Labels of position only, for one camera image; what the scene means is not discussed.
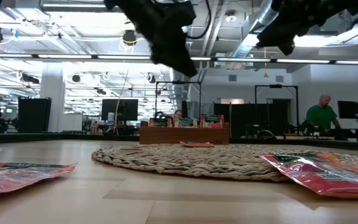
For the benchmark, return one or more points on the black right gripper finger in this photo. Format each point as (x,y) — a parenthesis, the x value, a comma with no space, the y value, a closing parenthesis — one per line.
(286,42)
(269,37)

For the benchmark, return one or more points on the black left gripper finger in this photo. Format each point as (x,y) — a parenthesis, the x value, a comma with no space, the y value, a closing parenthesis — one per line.
(182,53)
(163,53)

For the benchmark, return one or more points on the orange Ahmad tea packet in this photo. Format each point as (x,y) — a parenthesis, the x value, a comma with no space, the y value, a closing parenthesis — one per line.
(159,123)
(196,144)
(20,179)
(322,175)

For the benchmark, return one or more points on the beige cinnamon tea packet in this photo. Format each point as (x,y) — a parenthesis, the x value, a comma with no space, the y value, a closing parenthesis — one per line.
(186,123)

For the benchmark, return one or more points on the red strawberry tea packet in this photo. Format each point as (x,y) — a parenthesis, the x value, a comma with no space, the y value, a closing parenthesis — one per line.
(212,121)

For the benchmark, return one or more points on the background black robot arm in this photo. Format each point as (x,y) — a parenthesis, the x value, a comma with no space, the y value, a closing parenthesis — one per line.
(309,127)

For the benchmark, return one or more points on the wooden compartment tea box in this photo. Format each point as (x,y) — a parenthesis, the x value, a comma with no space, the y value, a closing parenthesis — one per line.
(182,136)

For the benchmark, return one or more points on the black computer monitor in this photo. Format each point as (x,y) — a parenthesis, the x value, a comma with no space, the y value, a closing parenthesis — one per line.
(120,109)
(348,109)

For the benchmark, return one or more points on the black partition panel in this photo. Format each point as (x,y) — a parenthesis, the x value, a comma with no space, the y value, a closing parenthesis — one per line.
(244,119)
(34,115)

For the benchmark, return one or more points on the long LED light bar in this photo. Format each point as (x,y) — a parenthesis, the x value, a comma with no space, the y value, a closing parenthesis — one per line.
(73,56)

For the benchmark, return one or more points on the round woven straw placemat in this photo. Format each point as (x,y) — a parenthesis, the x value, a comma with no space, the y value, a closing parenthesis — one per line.
(197,161)

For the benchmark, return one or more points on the silver ventilation duct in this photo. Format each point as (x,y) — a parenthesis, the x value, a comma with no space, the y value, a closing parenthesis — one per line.
(259,18)

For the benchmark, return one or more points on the black stand frame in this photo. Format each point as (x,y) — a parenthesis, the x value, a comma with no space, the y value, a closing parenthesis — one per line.
(275,86)
(179,82)

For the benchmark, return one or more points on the black aluminium table frame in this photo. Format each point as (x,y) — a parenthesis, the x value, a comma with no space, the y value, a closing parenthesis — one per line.
(57,137)

